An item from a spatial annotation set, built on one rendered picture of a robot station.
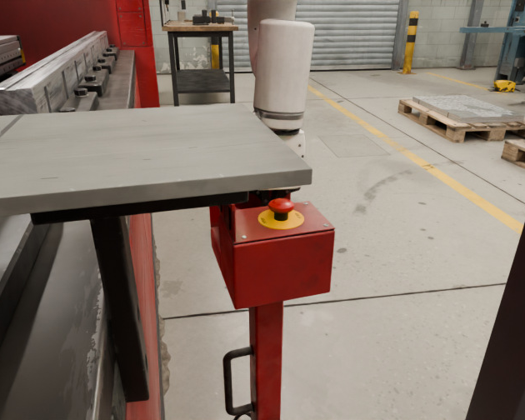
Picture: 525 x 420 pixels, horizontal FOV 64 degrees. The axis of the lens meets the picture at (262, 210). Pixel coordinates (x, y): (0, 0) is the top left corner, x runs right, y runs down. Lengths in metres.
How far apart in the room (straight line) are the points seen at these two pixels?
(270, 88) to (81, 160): 0.44
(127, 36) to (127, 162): 2.21
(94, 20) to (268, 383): 1.99
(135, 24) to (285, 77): 1.84
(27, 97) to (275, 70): 0.38
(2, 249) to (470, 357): 1.51
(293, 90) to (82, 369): 0.50
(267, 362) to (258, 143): 0.64
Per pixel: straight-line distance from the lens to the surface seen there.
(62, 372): 0.31
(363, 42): 8.46
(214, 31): 4.64
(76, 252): 0.43
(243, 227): 0.64
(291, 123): 0.68
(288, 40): 0.66
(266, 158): 0.25
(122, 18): 2.45
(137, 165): 0.25
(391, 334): 1.68
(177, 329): 1.66
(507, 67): 7.89
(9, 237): 0.41
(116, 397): 0.36
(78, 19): 2.46
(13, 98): 0.75
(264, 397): 0.93
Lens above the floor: 1.08
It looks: 26 degrees down
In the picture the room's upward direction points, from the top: straight up
